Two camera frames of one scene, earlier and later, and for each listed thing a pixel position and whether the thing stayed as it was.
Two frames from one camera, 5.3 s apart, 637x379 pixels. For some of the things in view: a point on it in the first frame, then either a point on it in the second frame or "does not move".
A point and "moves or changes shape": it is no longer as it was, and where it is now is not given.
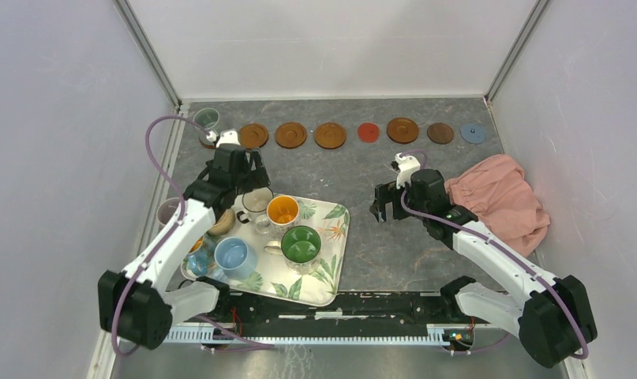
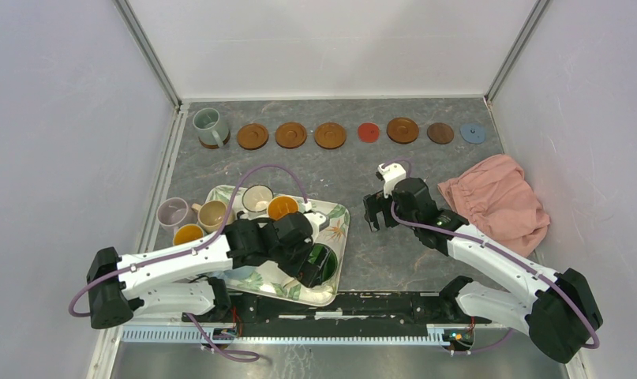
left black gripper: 259,176 → 307,274
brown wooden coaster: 402,130 does not move
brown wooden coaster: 252,136 does not move
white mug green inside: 300,246 moves or changes shape
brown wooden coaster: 290,135 does not move
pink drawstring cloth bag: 496,190 does not move
